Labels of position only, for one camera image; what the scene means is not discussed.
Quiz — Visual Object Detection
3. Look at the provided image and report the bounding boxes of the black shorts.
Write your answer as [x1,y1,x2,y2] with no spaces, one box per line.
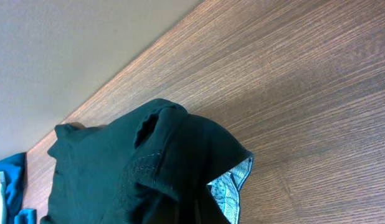
[41,99,254,224]

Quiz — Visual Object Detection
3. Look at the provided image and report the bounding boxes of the blue t-shirt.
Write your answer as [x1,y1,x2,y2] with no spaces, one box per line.
[0,152,37,224]

